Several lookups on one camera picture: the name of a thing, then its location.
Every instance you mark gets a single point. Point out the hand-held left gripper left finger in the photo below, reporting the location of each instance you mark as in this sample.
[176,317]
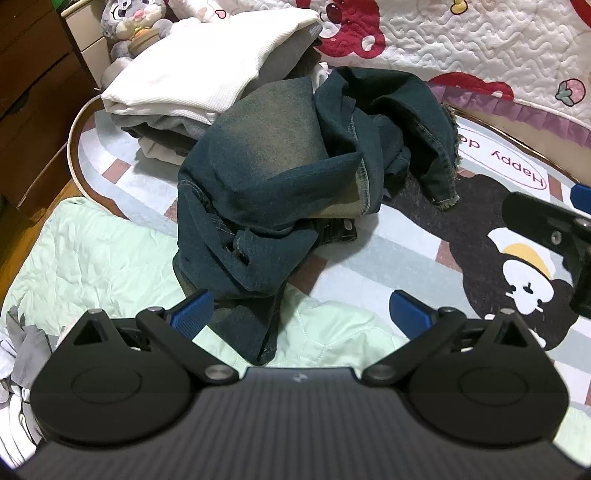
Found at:
[194,314]

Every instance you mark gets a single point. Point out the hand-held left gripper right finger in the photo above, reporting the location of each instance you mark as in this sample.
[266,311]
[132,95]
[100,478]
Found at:
[408,314]

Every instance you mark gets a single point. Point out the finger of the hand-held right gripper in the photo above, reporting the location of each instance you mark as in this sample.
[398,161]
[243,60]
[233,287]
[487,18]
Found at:
[581,197]
[531,214]

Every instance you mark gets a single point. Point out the dark blue faded jeans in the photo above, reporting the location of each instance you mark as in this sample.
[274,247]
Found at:
[277,184]

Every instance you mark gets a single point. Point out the cartoon dog checked rug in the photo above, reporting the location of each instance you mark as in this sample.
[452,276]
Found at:
[406,258]

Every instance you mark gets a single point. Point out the light green quilt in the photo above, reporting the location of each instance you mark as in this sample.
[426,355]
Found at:
[92,258]

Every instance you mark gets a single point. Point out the grey white crumpled cloth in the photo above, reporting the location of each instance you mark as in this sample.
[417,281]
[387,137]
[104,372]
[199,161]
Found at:
[27,341]

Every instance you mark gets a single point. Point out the dark brown folded garment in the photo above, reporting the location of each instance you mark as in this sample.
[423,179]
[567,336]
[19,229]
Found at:
[157,137]

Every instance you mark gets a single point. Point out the white red quilted bedspread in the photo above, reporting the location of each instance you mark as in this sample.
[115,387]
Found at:
[461,37]

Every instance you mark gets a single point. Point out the white ribbed folded garment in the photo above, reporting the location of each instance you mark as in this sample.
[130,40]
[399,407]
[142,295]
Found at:
[194,60]

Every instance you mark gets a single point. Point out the white drawer unit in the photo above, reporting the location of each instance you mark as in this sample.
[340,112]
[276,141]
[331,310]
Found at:
[92,55]

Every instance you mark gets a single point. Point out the brown wooden drawer cabinet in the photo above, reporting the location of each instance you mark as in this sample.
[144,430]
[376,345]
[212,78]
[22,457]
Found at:
[32,60]

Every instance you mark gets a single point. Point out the grey bunny plush toy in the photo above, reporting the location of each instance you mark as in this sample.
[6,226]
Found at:
[124,18]

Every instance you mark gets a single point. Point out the white pink plush toy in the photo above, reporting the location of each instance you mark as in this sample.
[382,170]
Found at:
[194,7]

